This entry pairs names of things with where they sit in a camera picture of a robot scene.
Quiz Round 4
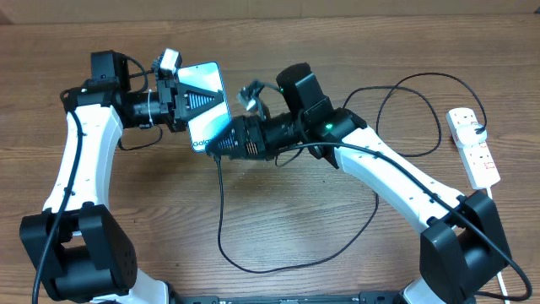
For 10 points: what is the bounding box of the blue Samsung smartphone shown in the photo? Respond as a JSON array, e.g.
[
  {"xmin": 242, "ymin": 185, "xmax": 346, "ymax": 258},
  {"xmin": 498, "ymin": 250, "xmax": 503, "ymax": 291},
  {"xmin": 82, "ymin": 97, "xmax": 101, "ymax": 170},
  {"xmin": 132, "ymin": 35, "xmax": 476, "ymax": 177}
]
[{"xmin": 177, "ymin": 62, "xmax": 231, "ymax": 153}]

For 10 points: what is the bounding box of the black charger cable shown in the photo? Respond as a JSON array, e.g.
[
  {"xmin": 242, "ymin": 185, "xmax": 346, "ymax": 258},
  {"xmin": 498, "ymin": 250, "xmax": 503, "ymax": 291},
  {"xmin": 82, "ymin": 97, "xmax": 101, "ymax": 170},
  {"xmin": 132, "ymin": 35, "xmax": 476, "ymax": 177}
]
[{"xmin": 213, "ymin": 72, "xmax": 489, "ymax": 274}]

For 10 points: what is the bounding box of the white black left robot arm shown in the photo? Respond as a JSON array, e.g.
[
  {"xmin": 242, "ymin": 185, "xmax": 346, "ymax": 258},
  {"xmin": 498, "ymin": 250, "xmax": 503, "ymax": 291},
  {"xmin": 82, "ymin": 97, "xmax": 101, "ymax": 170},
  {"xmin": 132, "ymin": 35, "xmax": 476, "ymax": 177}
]
[{"xmin": 19, "ymin": 49, "xmax": 230, "ymax": 303}]

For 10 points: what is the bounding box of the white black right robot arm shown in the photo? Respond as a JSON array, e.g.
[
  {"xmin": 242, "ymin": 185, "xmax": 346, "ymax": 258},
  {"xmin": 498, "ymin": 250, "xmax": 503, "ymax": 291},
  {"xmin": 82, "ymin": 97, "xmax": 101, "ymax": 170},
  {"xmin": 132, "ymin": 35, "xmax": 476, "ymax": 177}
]
[{"xmin": 206, "ymin": 62, "xmax": 516, "ymax": 303}]

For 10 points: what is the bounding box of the white charger plug adapter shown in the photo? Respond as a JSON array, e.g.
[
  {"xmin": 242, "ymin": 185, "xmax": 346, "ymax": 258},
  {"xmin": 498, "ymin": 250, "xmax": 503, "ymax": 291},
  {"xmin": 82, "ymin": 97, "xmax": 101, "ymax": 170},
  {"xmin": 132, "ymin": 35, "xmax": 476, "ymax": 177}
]
[{"xmin": 455, "ymin": 123, "xmax": 488, "ymax": 149}]

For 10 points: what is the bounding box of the white power strip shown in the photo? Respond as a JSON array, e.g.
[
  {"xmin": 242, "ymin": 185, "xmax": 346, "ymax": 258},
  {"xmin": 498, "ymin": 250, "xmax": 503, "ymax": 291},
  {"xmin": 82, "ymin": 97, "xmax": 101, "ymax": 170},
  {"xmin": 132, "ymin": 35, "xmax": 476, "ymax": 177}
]
[{"xmin": 445, "ymin": 107, "xmax": 500, "ymax": 190}]

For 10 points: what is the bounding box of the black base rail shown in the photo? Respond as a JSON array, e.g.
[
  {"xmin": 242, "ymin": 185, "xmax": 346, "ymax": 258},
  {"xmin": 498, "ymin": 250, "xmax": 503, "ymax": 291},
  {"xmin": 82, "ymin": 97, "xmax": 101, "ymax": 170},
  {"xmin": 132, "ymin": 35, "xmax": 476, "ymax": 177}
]
[{"xmin": 170, "ymin": 290, "xmax": 406, "ymax": 304}]

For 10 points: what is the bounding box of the white power strip cord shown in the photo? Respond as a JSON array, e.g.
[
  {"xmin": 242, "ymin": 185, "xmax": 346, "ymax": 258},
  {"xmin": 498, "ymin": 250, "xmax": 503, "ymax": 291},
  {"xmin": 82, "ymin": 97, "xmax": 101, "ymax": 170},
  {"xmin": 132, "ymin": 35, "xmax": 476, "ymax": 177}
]
[{"xmin": 485, "ymin": 187, "xmax": 511, "ymax": 304}]

